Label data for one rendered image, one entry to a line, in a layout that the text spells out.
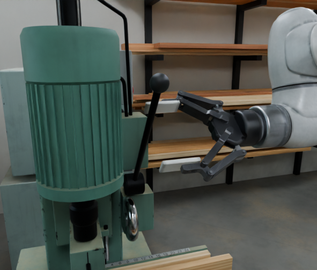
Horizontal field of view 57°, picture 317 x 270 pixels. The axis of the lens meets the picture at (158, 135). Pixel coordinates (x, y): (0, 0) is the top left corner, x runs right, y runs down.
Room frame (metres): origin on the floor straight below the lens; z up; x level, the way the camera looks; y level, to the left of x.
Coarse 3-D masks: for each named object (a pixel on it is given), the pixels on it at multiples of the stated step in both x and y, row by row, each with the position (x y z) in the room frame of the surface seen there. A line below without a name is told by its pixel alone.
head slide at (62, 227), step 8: (104, 200) 0.66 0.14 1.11; (56, 208) 0.63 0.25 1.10; (64, 208) 0.64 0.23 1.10; (104, 208) 0.66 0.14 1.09; (56, 216) 0.63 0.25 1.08; (64, 216) 0.64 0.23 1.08; (104, 216) 0.66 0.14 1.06; (56, 224) 0.63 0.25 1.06; (64, 224) 0.63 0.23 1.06; (104, 224) 0.66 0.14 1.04; (56, 232) 0.63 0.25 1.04; (64, 232) 0.63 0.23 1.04; (112, 232) 0.67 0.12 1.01; (56, 240) 0.63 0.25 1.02; (64, 240) 0.63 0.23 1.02
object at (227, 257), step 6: (210, 258) 0.66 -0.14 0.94; (216, 258) 0.66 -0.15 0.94; (222, 258) 0.66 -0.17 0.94; (228, 258) 0.66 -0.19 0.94; (180, 264) 0.64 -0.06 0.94; (186, 264) 0.64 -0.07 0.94; (192, 264) 0.64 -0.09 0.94; (198, 264) 0.64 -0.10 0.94; (204, 264) 0.64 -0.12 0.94; (210, 264) 0.65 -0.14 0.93; (216, 264) 0.65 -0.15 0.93; (222, 264) 0.66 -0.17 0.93; (228, 264) 0.66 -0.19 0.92
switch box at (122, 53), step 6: (120, 54) 0.86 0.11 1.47; (120, 60) 0.86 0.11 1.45; (120, 66) 0.86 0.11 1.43; (120, 72) 0.86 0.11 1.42; (126, 72) 0.87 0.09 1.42; (126, 78) 0.87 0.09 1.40; (126, 84) 0.87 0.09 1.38; (132, 90) 0.88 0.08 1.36; (132, 96) 0.88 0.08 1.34; (132, 102) 0.88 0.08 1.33
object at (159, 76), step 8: (152, 80) 0.50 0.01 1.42; (160, 80) 0.49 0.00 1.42; (168, 80) 0.50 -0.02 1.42; (152, 88) 0.50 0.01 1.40; (160, 88) 0.49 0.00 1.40; (152, 96) 0.53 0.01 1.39; (152, 104) 0.54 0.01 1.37; (152, 112) 0.55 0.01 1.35; (152, 120) 0.56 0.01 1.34; (144, 136) 0.60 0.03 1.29; (144, 144) 0.61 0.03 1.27; (144, 152) 0.64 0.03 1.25; (136, 168) 0.68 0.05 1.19; (128, 176) 0.73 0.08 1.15; (136, 176) 0.70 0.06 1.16; (128, 184) 0.71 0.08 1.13; (136, 184) 0.71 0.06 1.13; (144, 184) 0.72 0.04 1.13; (128, 192) 0.71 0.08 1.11; (136, 192) 0.72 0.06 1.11
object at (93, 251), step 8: (72, 224) 0.62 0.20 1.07; (72, 232) 0.58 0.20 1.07; (72, 240) 0.55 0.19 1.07; (96, 240) 0.55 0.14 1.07; (72, 248) 0.53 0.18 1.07; (80, 248) 0.53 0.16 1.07; (88, 248) 0.53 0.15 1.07; (96, 248) 0.53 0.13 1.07; (104, 248) 0.55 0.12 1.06; (72, 256) 0.51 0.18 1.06; (80, 256) 0.51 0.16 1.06; (88, 256) 0.52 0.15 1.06; (96, 256) 0.52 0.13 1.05; (104, 256) 0.53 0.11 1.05; (72, 264) 0.51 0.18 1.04; (80, 264) 0.51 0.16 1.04; (96, 264) 0.52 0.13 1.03; (104, 264) 0.53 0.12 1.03
